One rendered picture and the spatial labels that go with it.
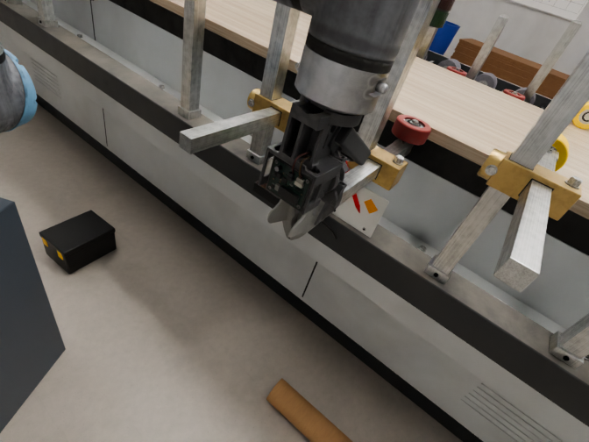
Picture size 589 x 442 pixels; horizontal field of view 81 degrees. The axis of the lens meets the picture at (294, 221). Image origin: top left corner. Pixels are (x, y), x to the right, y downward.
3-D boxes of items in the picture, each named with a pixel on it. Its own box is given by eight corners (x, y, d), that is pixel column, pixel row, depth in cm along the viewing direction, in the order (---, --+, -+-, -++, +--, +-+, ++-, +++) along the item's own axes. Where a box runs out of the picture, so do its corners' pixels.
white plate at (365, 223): (369, 238, 74) (388, 202, 68) (278, 179, 83) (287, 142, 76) (370, 237, 74) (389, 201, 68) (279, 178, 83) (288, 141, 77)
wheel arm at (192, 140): (190, 160, 59) (192, 137, 57) (177, 150, 60) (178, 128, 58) (322, 113, 90) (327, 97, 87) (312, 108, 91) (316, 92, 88)
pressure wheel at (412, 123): (402, 178, 78) (426, 132, 71) (372, 161, 81) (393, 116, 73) (414, 167, 84) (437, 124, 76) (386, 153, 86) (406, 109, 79)
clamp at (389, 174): (388, 191, 67) (400, 169, 64) (332, 159, 72) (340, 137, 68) (399, 181, 71) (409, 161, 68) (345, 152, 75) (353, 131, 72)
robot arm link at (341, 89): (333, 40, 39) (408, 74, 36) (320, 82, 42) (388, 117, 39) (287, 39, 33) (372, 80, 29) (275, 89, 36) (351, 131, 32)
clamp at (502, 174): (557, 223, 52) (582, 196, 49) (472, 179, 57) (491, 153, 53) (558, 208, 56) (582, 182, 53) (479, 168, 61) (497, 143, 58)
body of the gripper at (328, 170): (254, 188, 42) (278, 91, 35) (295, 168, 48) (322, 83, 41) (303, 221, 39) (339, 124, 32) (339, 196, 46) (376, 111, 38)
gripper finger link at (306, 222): (270, 252, 47) (287, 198, 42) (294, 234, 52) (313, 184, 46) (287, 264, 46) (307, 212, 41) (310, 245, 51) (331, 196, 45)
